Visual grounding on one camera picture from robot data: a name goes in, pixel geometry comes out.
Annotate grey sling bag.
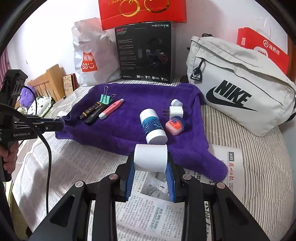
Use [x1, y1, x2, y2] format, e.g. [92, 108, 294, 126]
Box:
[186, 34, 296, 137]

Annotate white shopping bag red logo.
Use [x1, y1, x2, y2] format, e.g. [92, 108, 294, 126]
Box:
[72, 17, 122, 87]

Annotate purple towel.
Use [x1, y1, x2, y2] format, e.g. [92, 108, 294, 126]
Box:
[55, 83, 228, 182]

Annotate person's left hand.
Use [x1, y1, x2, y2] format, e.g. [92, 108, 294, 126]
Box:
[3, 142, 19, 174]

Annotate patterned pillow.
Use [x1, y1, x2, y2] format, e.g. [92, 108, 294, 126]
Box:
[28, 96, 56, 117]

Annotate black headphone box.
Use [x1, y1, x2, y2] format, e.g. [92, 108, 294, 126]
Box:
[115, 22, 176, 84]

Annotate newspaper sheets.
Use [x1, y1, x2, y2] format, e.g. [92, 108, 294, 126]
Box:
[11, 120, 243, 241]

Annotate large white bottle blue label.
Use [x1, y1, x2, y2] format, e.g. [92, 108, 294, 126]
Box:
[139, 109, 168, 144]

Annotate red gift box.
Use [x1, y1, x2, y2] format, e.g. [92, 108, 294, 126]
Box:
[98, 0, 187, 30]

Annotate small white bottle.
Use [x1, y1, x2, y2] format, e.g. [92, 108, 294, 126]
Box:
[134, 144, 168, 173]

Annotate blue jar pink label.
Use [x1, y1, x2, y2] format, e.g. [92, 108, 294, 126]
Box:
[165, 115, 186, 135]

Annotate wooden plaque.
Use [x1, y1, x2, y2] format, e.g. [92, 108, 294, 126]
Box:
[62, 74, 77, 96]

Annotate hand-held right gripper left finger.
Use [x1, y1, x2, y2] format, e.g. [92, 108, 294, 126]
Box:
[28, 152, 136, 241]

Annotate teal binder clip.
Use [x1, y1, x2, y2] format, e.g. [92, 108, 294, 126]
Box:
[100, 86, 117, 105]

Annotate black case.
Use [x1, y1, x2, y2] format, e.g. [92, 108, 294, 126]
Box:
[84, 104, 109, 124]

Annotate pink highlighter pen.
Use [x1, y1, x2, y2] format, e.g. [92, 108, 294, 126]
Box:
[99, 98, 125, 120]

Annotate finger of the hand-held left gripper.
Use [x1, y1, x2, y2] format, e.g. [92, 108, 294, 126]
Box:
[24, 115, 59, 122]
[38, 120, 65, 134]

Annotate purple plush toy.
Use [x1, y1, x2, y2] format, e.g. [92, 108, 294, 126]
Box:
[20, 85, 37, 109]

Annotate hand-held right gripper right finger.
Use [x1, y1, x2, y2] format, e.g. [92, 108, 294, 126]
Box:
[165, 152, 271, 241]

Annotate white charger plug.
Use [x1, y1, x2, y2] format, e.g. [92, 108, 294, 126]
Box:
[163, 105, 184, 119]

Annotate red paper bag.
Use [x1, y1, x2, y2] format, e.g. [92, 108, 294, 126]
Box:
[236, 17, 290, 76]

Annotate dark brown gold tin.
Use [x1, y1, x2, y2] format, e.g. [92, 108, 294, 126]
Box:
[80, 102, 103, 120]

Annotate black cable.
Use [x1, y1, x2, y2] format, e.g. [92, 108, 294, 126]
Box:
[0, 86, 52, 215]

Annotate wooden headboard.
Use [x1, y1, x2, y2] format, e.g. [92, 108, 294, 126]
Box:
[27, 64, 66, 102]

